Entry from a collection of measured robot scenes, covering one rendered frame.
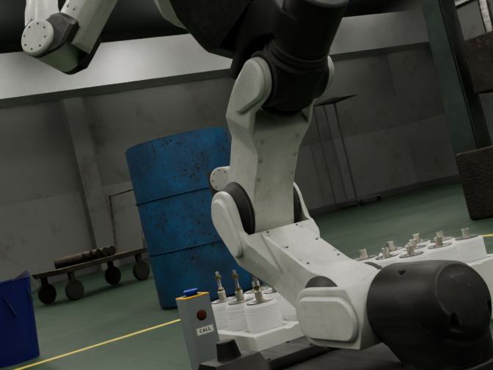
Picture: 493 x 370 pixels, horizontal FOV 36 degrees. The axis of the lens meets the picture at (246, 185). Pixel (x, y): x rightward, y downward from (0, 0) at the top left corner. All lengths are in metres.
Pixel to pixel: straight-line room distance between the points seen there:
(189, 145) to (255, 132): 2.97
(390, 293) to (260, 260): 0.41
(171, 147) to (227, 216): 2.87
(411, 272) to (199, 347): 0.87
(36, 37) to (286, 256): 0.67
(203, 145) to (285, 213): 2.88
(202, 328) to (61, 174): 10.42
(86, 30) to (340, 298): 0.73
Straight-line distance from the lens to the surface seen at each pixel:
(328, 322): 1.41
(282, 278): 1.60
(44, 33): 1.60
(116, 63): 11.01
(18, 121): 12.35
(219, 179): 2.01
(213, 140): 4.59
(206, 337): 2.03
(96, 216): 12.15
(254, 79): 1.47
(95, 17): 1.60
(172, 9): 1.68
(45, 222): 12.19
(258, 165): 1.59
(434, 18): 6.13
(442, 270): 1.26
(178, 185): 4.49
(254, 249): 1.61
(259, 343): 2.00
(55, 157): 12.37
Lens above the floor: 0.52
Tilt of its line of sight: 1 degrees up
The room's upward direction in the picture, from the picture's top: 13 degrees counter-clockwise
